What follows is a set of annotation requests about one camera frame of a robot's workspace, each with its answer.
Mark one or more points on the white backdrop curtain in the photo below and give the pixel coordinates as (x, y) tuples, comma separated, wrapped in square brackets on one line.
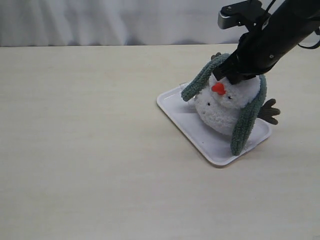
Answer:
[(113, 23)]

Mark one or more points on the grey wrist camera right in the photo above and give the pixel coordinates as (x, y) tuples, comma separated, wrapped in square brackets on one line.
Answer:
[(245, 13)]

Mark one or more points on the green knitted scarf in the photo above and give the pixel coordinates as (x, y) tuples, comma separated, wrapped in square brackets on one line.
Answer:
[(245, 122)]

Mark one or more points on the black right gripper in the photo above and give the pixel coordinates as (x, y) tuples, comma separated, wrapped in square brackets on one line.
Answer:
[(256, 54)]

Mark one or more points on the white plush snowman toy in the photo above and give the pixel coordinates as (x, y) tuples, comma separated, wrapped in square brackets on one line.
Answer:
[(225, 110)]

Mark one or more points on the white plastic tray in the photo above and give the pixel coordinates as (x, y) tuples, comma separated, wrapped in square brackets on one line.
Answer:
[(214, 146)]

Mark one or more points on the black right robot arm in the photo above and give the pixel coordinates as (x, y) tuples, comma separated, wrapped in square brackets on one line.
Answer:
[(292, 15)]

